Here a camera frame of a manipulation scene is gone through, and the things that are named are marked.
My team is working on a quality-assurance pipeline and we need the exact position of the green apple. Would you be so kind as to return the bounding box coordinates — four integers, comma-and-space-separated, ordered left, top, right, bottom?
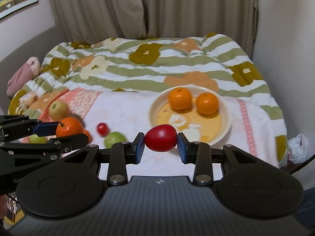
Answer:
104, 132, 127, 148
29, 134, 47, 144

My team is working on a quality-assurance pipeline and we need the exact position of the small orange tangerine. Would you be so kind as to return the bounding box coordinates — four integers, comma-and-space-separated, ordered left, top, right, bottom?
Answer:
56, 117, 84, 137

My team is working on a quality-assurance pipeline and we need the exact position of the yellow-green apple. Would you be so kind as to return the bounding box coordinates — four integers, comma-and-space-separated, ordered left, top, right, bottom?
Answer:
49, 100, 70, 121

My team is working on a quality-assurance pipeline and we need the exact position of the large red tomato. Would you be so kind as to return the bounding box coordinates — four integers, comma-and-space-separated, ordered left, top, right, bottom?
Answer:
145, 124, 177, 152

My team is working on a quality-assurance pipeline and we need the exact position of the cream fruit bowl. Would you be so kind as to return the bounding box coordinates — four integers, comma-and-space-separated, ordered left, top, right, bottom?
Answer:
148, 85, 231, 145

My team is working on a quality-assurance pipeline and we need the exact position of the small printed box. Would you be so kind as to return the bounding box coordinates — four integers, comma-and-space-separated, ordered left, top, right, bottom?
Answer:
19, 92, 38, 110

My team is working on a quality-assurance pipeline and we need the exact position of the small red cherry tomato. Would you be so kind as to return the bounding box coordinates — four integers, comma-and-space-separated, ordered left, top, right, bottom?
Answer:
97, 123, 110, 137

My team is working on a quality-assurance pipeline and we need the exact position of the orange in bowl right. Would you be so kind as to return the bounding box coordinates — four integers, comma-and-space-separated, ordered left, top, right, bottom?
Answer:
195, 92, 219, 115

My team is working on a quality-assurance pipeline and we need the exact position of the orange in bowl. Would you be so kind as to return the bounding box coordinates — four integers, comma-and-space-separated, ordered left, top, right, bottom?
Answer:
168, 87, 192, 110
195, 92, 219, 115

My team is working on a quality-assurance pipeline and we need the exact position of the pink floral towel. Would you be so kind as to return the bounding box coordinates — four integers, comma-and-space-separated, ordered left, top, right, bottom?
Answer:
20, 87, 280, 181

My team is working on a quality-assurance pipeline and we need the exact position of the orange in bowl left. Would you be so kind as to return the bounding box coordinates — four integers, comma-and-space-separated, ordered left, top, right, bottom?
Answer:
168, 87, 192, 110

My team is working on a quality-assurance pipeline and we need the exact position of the pink plush pillow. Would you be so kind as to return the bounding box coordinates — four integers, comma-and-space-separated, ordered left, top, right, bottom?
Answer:
6, 56, 41, 98

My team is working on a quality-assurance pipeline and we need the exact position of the grey headboard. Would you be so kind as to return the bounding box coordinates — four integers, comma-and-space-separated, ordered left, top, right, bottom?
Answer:
1, 26, 66, 114

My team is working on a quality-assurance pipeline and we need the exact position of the floral striped quilt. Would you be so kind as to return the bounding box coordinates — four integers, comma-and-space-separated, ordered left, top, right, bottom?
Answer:
8, 32, 287, 161

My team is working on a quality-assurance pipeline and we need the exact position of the white plastic bag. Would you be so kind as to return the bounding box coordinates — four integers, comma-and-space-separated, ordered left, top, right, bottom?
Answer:
288, 134, 308, 164

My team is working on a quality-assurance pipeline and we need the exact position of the beige curtain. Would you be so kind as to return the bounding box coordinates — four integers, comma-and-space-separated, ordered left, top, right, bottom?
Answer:
50, 0, 258, 55

